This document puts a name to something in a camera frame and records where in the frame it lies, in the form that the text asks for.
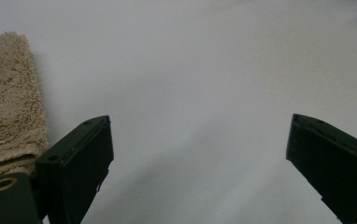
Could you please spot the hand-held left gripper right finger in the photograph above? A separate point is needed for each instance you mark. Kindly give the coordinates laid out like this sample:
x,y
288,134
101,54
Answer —
x,y
335,168

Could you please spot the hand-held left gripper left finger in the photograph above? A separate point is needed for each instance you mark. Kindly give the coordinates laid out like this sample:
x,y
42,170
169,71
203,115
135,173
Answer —
x,y
77,161

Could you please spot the beige fluffy towel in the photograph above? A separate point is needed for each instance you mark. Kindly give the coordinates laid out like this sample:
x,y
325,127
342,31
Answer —
x,y
7,102

